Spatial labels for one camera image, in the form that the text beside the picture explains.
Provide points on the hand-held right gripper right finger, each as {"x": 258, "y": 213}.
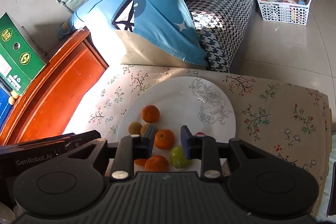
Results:
{"x": 185, "y": 142}

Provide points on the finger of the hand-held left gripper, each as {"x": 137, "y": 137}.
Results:
{"x": 84, "y": 136}

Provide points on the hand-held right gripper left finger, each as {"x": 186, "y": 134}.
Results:
{"x": 148, "y": 141}

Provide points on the brown-green round fruit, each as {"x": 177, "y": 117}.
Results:
{"x": 135, "y": 128}
{"x": 145, "y": 129}

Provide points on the orange mandarin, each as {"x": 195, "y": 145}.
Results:
{"x": 150, "y": 113}
{"x": 140, "y": 162}
{"x": 164, "y": 139}
{"x": 156, "y": 163}

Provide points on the green round fruit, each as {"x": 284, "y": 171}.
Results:
{"x": 179, "y": 157}

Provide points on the red cherry tomato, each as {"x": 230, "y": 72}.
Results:
{"x": 200, "y": 133}

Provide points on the white plate with rose drawing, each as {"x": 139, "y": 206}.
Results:
{"x": 178, "y": 98}

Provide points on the red-brown wooden cabinet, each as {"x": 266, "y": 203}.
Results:
{"x": 60, "y": 95}

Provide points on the blue box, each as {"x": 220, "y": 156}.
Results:
{"x": 4, "y": 108}

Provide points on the small wooden ball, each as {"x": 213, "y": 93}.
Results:
{"x": 13, "y": 94}
{"x": 12, "y": 101}

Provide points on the floral tablecloth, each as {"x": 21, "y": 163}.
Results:
{"x": 262, "y": 121}

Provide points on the beige cushion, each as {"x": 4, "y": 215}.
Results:
{"x": 155, "y": 53}

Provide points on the green carton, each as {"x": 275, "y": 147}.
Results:
{"x": 19, "y": 56}

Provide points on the blue star-print pillow cover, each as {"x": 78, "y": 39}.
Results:
{"x": 157, "y": 8}

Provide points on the houndstooth sofa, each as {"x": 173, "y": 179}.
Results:
{"x": 228, "y": 3}

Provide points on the white perforated basket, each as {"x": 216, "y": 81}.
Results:
{"x": 284, "y": 10}

